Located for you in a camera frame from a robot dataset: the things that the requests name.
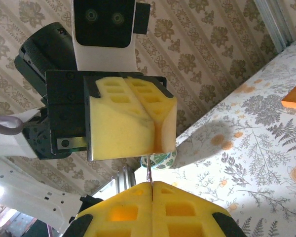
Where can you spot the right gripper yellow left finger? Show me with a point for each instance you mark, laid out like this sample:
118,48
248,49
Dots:
123,212

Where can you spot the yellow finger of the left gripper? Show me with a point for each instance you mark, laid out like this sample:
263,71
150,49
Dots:
118,130
165,123

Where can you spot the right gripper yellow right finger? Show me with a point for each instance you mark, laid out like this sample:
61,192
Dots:
187,212

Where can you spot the silver key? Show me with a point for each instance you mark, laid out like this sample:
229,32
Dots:
149,170

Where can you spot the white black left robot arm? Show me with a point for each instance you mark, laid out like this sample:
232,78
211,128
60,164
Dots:
27,197

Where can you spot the green patterned bowl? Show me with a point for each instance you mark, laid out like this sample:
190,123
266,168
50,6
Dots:
162,160

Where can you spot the floral patterned tablecloth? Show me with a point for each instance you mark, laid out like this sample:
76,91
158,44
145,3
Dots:
261,172

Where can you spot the wide aluminium base rail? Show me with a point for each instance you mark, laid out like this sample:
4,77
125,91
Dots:
124,180

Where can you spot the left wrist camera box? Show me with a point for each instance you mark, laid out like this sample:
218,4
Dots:
103,24

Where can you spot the aluminium frame post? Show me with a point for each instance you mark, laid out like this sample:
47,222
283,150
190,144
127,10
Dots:
273,24

